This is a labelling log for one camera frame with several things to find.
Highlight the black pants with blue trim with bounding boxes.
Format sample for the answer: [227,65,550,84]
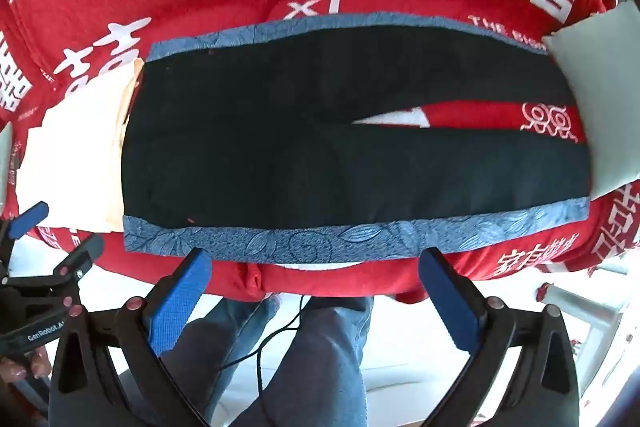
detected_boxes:
[120,11,594,266]

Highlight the person's left hand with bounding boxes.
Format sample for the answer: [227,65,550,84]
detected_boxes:
[0,346,52,382]

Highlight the black cable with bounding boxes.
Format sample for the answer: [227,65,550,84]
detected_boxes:
[217,294,307,408]

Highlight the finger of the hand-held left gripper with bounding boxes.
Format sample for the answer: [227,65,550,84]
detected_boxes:
[30,234,106,304]
[0,201,51,258]

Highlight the cream cloth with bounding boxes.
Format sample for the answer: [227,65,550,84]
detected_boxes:
[17,59,147,234]

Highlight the white rack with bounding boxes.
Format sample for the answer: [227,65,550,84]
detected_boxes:
[537,279,634,389]

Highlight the pale green folded cloth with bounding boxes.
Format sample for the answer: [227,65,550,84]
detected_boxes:
[542,0,640,198]

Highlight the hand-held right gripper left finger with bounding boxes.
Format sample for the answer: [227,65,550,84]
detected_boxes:
[47,248,214,427]

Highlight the person's left leg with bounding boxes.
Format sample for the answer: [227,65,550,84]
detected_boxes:
[160,294,284,427]

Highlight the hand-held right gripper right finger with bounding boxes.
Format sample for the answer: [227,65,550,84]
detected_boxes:
[418,248,582,427]

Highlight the person's leg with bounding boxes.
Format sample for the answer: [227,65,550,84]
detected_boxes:
[160,294,284,427]
[235,294,376,427]

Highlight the person's right leg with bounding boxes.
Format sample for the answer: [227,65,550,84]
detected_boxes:
[235,294,376,427]

